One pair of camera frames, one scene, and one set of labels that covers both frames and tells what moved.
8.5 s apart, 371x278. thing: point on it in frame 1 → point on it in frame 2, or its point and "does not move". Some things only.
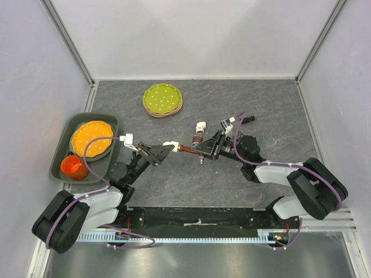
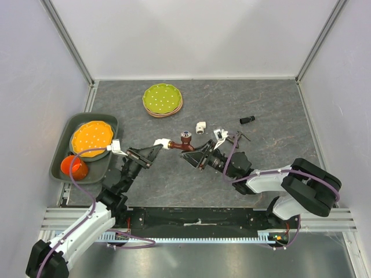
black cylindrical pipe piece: (248, 119) does not move
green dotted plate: (162, 98) does not move
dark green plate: (94, 157) does not move
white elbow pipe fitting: (175, 143) → (164, 141)
